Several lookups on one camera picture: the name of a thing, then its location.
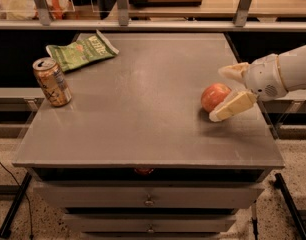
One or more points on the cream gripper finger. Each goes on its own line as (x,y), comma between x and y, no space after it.
(235,103)
(234,72)

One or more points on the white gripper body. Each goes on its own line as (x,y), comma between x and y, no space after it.
(263,76)

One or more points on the red yellow apple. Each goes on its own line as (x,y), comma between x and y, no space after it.
(214,95)

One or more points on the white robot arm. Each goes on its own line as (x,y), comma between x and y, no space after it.
(292,69)

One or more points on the orange soda can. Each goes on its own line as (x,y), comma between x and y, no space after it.
(52,82)

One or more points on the black right floor bar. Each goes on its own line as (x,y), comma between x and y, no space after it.
(298,216)

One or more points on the black floor bar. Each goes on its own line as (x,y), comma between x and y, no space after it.
(18,192)
(298,216)

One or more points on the grey drawer cabinet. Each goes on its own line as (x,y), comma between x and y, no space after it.
(137,120)

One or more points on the green chip bag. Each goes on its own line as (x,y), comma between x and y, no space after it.
(82,52)

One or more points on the orange white plastic bag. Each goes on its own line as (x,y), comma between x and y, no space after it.
(58,8)

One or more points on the lower grey drawer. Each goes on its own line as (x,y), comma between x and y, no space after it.
(149,223)

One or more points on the grey drawer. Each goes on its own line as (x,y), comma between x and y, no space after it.
(213,196)
(149,223)

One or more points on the upper grey drawer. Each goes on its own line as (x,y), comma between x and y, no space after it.
(213,196)

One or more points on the black left floor bar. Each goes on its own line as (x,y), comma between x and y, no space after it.
(18,192)

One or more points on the metal shelf rail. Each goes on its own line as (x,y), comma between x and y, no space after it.
(155,26)

